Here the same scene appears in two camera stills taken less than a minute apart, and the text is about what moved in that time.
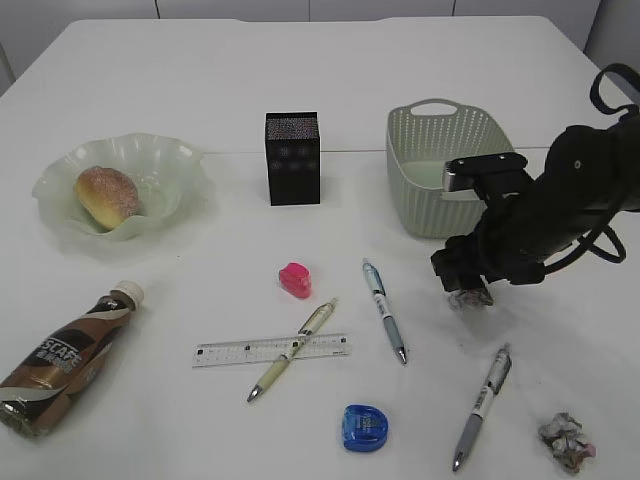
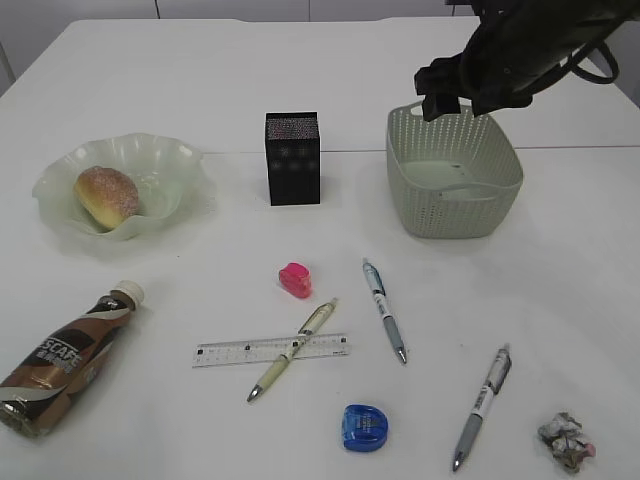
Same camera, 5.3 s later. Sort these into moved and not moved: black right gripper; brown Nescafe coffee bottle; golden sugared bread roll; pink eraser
Moved: black right gripper
Not moved: brown Nescafe coffee bottle; pink eraser; golden sugared bread roll
